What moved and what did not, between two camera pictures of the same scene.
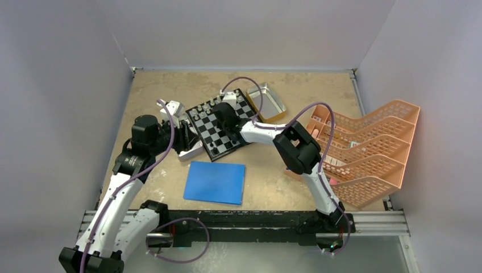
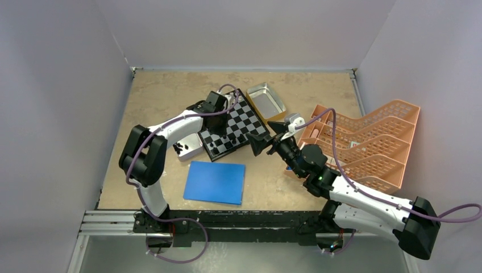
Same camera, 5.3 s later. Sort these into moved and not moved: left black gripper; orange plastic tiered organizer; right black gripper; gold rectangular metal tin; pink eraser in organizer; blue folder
Moved: right black gripper; left black gripper
Not moved: gold rectangular metal tin; pink eraser in organizer; orange plastic tiered organizer; blue folder
